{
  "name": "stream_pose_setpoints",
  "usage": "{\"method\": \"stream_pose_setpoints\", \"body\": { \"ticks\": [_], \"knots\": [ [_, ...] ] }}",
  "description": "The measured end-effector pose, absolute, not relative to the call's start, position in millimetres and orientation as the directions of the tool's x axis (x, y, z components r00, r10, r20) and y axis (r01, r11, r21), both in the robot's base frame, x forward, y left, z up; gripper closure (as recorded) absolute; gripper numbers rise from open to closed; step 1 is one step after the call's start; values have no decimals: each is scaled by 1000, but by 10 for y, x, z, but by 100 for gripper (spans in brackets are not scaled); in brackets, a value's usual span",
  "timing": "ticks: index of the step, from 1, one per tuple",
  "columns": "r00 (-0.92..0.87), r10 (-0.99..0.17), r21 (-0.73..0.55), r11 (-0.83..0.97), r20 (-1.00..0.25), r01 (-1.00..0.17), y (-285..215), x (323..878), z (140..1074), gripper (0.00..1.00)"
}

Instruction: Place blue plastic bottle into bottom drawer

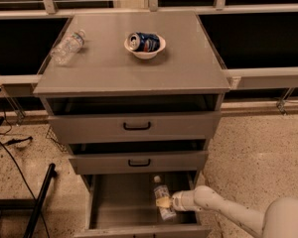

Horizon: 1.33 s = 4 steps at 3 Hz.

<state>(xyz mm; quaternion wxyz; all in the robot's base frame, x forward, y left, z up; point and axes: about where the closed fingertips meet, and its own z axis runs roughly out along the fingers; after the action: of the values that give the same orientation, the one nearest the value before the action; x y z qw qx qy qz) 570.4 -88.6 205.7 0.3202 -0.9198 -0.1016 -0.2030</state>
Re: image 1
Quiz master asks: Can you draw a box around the blue soda can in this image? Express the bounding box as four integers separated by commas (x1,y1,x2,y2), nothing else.
127,32,160,53

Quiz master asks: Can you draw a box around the black top drawer handle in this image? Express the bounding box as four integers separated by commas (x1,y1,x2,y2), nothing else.
123,122,151,131

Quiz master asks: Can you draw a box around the grey bottom drawer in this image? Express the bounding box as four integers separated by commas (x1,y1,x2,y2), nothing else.
74,173,211,238

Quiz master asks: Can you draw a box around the clear plastic bottle green label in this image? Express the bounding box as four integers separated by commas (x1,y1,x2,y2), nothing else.
51,30,85,65

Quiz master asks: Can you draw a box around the black floor cable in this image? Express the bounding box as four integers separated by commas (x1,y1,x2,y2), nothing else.
0,116,50,238

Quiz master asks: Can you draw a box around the black middle drawer handle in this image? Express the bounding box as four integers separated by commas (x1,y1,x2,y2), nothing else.
128,159,151,168

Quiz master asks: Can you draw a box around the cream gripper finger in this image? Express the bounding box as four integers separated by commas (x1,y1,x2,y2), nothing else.
156,196,172,208

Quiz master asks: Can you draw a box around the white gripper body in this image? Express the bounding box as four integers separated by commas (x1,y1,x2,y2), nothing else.
171,190,202,212

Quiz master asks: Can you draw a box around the black metal stand leg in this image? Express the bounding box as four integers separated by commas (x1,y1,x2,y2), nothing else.
23,164,57,238

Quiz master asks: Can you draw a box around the grey drawer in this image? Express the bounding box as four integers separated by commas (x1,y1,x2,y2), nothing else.
70,140,208,175
49,95,221,144
74,173,211,238

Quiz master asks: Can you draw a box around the white ceramic bowl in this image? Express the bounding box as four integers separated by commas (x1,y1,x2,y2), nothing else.
124,32,166,60

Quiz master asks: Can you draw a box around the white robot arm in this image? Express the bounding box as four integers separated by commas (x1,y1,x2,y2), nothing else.
154,185,298,238

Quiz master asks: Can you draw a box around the grey middle drawer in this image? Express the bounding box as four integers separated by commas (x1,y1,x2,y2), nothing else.
70,140,208,175

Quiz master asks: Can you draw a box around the metal window railing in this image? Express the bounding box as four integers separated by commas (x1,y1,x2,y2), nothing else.
0,0,298,101

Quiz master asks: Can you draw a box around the grey drawer cabinet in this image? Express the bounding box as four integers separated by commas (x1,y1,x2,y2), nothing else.
34,12,229,238

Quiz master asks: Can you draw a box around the grey top drawer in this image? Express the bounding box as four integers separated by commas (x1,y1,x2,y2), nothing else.
49,95,221,144

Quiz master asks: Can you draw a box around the black drawer handle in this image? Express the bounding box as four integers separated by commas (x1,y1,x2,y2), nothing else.
123,122,151,131
128,159,151,168

